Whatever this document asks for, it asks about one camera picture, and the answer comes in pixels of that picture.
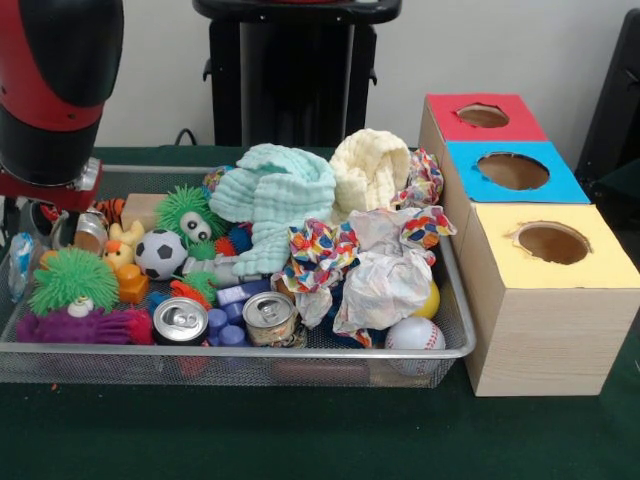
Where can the green spiky toy with eyes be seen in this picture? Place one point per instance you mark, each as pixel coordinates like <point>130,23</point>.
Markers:
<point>192,215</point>

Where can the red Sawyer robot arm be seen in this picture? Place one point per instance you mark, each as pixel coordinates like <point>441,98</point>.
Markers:
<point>50,75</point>

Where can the black and white soccer ball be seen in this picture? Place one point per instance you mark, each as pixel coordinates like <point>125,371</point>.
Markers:
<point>161,254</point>

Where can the mint green knitted cloth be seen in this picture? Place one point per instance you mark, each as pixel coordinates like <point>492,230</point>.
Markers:
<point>280,200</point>

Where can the wooden box with three holes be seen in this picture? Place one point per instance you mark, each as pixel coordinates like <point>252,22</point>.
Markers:
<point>550,340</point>

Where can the cream knitted cloth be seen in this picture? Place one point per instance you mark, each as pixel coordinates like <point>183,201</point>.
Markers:
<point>365,170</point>

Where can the silver topped dark can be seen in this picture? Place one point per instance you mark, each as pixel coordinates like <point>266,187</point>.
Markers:
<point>180,320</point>

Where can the colourful confetti print paper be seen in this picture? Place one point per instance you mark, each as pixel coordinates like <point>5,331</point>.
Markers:
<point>320,250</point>
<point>390,280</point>
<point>425,180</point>

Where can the black upright panel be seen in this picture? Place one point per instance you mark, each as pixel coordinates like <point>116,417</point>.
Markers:
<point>615,100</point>

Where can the silver topped pale can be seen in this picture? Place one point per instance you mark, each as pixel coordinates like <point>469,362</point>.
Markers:
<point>270,320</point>

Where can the white baseball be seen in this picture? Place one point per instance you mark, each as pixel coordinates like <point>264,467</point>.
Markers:
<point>415,334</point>

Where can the shallow clear mesh bin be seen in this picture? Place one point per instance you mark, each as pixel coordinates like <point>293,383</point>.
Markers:
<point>400,370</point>

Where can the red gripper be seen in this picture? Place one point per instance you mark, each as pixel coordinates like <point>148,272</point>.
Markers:
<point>50,196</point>

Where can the dark green tablecloth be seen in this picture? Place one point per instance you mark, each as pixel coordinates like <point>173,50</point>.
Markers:
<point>250,435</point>
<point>622,187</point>

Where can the crushed clear plastic bottle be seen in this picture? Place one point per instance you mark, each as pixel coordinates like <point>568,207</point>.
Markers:
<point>21,265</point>

